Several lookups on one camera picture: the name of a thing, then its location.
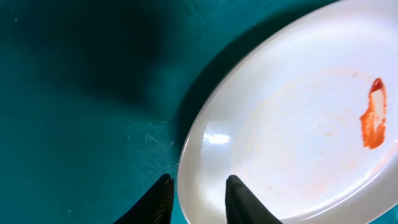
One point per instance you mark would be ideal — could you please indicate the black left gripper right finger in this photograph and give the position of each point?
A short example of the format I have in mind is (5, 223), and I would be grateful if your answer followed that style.
(243, 207)

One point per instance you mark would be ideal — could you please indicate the white plate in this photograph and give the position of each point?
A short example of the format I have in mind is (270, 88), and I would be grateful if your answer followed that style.
(307, 120)

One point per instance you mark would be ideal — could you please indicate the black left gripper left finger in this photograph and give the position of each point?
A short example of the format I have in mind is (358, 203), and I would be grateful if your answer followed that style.
(155, 206)

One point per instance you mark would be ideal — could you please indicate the blue plastic tray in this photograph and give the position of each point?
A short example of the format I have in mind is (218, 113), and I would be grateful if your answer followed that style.
(98, 97)

